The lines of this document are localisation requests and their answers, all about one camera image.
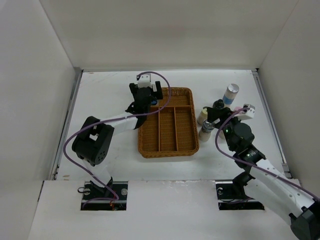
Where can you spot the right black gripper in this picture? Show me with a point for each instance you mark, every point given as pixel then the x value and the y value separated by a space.
pixel 223 114

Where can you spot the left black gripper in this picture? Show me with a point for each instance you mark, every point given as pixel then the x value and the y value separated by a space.
pixel 156 95

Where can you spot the yellow lid condiment bottle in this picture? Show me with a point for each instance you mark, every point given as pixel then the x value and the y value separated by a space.
pixel 203 115

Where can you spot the black knob grinder bottle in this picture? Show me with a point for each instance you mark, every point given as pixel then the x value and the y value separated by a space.
pixel 218 105

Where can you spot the glass top grinder bottle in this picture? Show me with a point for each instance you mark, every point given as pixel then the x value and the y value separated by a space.
pixel 204 133

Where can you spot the pink lid condiment bottle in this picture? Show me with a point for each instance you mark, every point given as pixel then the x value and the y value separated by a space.
pixel 237 108

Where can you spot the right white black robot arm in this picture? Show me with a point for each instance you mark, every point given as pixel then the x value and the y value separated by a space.
pixel 260 180

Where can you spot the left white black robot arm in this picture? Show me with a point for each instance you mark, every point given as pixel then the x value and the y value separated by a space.
pixel 92 143

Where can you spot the woven brown divided basket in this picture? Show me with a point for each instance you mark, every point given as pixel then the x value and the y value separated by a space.
pixel 173 131

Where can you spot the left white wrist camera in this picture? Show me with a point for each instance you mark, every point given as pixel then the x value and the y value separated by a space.
pixel 144 80

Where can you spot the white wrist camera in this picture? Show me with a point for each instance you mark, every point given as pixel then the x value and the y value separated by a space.
pixel 144 80
pixel 246 114

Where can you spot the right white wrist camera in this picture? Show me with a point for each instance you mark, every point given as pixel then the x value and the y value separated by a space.
pixel 246 114

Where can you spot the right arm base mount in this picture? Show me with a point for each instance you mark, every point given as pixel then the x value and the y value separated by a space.
pixel 231 195

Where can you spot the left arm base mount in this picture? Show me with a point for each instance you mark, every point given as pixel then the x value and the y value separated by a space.
pixel 96 198

